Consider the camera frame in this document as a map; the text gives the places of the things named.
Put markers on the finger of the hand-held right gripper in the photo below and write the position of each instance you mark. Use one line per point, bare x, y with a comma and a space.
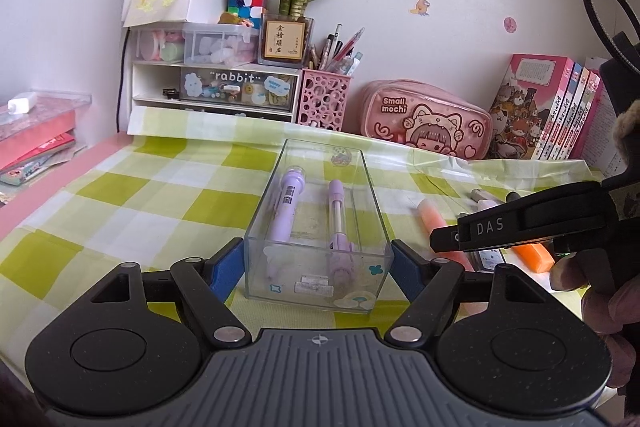
520, 219

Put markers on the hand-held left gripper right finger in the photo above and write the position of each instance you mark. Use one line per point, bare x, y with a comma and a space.
406, 268

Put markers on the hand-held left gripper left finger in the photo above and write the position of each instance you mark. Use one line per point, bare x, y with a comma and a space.
227, 268

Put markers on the light orange highlighter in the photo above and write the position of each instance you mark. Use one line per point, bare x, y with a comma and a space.
431, 216

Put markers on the clear plastic box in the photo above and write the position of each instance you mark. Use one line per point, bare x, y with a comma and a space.
311, 227

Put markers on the person's right hand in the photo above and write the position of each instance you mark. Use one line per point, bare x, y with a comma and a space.
602, 312

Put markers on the black marker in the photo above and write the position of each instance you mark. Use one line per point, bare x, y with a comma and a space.
513, 196

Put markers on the bright orange highlighter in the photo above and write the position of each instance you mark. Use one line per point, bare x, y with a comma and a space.
535, 257

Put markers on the grey marker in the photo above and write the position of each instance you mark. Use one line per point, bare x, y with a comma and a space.
484, 195

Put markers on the white labelled flat box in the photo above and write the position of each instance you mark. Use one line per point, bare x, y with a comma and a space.
487, 261

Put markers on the stack of printed papers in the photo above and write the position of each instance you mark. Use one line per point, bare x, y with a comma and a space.
605, 127

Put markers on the small white lead case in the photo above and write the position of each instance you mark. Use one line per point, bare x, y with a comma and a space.
314, 285

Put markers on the thick purple pen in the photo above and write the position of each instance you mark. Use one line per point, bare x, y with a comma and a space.
287, 202

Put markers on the thin purple pen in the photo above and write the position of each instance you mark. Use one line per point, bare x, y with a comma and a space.
336, 198

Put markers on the green checked tablecloth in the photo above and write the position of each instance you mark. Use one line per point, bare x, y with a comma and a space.
150, 187

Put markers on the pink cartoon pencil case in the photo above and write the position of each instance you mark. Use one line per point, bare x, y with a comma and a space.
425, 117

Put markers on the pink perforated pen holder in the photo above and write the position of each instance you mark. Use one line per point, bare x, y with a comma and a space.
324, 99

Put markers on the white drawer organizer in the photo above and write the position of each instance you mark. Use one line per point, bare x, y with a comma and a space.
155, 79

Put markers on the stack of picture books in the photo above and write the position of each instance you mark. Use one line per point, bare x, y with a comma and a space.
30, 169

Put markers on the bunch of pens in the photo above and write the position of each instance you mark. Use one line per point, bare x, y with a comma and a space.
340, 54

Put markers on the clear storage box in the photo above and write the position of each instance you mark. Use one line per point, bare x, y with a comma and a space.
157, 44
220, 44

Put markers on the pink flat box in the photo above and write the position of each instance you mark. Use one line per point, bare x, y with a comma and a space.
35, 137

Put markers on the lucky bamboo in glass pot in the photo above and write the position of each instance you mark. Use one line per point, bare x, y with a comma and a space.
285, 39

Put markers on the clear acrylic tray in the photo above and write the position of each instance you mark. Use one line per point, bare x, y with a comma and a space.
55, 104

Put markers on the colourful puzzle cube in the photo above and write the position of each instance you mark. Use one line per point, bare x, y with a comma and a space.
245, 9

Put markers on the white charger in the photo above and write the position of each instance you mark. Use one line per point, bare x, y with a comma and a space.
21, 103

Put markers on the round pink wall sticker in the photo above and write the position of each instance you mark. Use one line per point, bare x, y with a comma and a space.
510, 24

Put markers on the duck wall sticker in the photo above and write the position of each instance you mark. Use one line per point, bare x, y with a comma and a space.
420, 7

